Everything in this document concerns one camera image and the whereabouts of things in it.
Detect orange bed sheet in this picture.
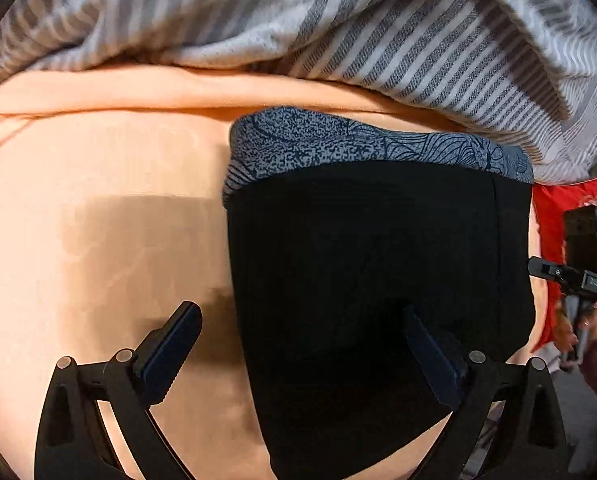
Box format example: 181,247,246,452
0,66,552,480

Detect red embroidered cloth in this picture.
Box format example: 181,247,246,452
529,174,597,356

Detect person's right hand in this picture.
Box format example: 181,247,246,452
553,303,597,362

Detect black pants with patterned stripe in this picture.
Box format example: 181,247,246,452
222,106,538,480

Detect grey striped blanket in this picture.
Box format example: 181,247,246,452
0,0,597,185

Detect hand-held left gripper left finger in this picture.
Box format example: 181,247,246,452
34,301,202,480

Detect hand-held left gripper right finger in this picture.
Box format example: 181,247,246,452
403,305,569,480

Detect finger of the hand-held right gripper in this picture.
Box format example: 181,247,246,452
527,256,562,282

